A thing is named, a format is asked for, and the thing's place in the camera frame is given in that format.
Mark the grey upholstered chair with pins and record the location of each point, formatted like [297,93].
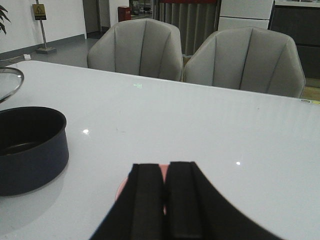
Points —
[141,47]
[248,59]

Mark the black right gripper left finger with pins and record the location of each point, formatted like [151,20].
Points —
[138,212]

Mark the right grey upholstered chair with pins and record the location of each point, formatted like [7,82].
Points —
[248,59]

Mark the glass lid with blue knob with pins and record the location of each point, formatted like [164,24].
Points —
[11,80]

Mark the red bin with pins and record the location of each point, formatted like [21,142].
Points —
[124,13]

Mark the dark kitchen counter cabinet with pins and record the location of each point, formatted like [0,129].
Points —
[301,21]

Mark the white refrigerator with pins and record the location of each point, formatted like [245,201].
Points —
[244,13]

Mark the left grey upholstered chair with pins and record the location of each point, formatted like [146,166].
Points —
[141,47]

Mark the blue pot with handle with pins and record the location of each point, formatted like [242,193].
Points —
[33,148]

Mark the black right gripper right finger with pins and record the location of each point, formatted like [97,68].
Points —
[197,211]

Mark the red barrier belt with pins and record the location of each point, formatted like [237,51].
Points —
[188,1]

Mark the green plant leaves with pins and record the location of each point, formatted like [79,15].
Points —
[3,17]

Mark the yellow warning sign stand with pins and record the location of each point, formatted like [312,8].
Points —
[40,15]

